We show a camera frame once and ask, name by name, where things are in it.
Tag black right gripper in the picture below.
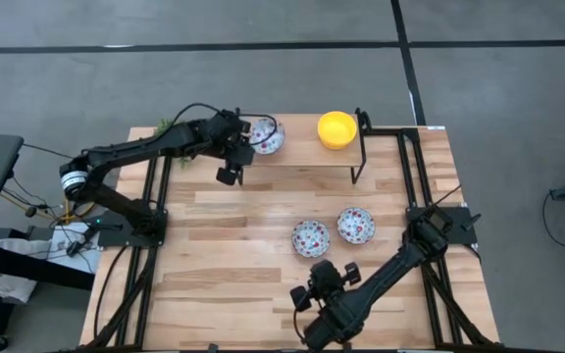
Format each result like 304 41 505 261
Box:
289 258 363 314

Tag green potted plant white pot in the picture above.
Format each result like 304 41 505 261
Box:
153 116 191 171

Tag red floral ceramic bowl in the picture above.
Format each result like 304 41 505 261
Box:
248 117 286 156
336 206 377 245
290 219 332 259

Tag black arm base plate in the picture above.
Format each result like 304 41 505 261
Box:
405 204 479 246
96 208 169 248

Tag black aluminium table frame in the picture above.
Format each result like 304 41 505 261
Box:
80 125 502 352

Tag yellow plastic mini bowl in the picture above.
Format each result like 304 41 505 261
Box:
317 110 359 148
319 134 357 151

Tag white cloth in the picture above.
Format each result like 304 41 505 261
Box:
0 223 102 304

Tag yellow cable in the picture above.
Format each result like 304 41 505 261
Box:
0 190 97 225

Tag wooden shelf with black legs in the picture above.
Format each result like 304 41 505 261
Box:
235 108 375 185

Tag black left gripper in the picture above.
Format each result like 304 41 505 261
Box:
211 108 259 186

